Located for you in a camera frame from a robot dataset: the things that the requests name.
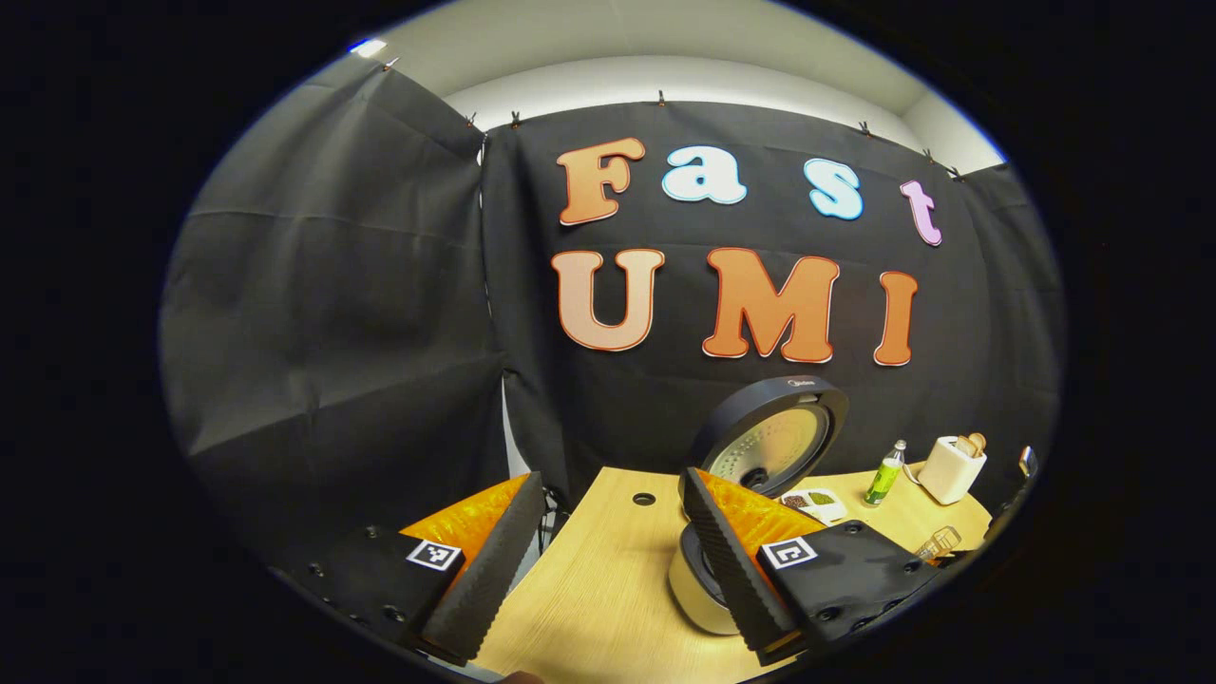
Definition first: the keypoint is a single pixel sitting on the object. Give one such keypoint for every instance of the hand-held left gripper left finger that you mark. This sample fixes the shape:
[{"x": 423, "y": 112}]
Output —
[{"x": 494, "y": 570}]

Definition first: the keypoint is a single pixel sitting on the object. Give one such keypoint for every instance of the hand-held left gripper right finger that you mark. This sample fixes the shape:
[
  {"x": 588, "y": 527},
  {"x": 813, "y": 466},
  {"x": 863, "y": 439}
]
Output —
[{"x": 731, "y": 570}]

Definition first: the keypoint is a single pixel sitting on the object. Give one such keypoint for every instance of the dark rice cooker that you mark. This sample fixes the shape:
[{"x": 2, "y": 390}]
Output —
[{"x": 769, "y": 437}]

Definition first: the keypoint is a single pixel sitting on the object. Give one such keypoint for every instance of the white divided bean dish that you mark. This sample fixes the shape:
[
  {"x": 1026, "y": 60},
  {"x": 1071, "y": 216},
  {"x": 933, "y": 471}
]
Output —
[{"x": 817, "y": 501}]

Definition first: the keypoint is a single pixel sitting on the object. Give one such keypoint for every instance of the green label plastic bottle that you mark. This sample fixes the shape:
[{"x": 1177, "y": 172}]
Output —
[{"x": 883, "y": 480}]

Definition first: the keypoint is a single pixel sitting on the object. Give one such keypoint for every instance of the white toaster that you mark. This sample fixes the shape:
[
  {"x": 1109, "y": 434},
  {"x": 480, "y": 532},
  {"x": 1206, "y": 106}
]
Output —
[{"x": 950, "y": 472}]

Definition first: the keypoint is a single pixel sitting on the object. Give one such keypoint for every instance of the toast slice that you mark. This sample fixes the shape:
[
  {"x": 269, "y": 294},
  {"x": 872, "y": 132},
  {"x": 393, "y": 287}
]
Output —
[
  {"x": 978, "y": 441},
  {"x": 964, "y": 446}
]

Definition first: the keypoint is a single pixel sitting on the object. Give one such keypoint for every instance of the black backdrop cloth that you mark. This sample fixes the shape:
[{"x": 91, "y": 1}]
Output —
[{"x": 332, "y": 285}]

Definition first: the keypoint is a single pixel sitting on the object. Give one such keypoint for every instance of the row of black cloth clips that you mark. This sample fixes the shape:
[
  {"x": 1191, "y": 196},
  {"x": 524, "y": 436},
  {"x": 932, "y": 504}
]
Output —
[{"x": 660, "y": 98}]

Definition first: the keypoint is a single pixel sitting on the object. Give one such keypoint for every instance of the ceiling light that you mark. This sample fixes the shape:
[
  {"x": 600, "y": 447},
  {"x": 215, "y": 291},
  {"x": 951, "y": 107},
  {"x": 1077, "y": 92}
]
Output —
[{"x": 367, "y": 47}]

